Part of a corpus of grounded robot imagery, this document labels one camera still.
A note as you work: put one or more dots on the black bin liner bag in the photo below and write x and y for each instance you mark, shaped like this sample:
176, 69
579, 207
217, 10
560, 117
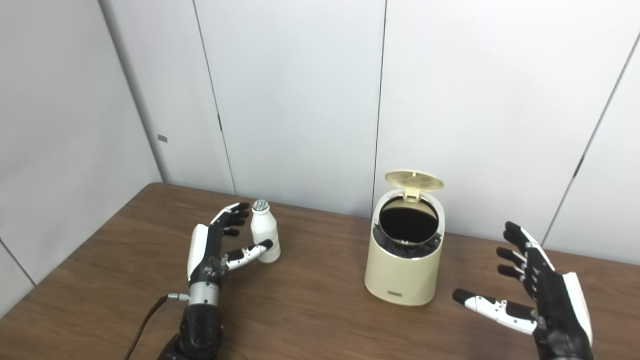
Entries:
407, 225

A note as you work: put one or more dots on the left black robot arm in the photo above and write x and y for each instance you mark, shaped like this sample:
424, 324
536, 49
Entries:
200, 325

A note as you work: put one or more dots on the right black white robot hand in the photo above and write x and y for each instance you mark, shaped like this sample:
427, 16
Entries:
560, 310

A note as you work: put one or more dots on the cream-colored lidded bin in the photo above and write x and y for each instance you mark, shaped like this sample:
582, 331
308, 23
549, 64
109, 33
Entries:
400, 280

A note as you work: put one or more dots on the small white plastic bottle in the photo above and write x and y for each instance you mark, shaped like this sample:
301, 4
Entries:
262, 230

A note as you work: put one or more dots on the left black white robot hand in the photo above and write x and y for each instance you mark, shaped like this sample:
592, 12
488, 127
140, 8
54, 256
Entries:
200, 250

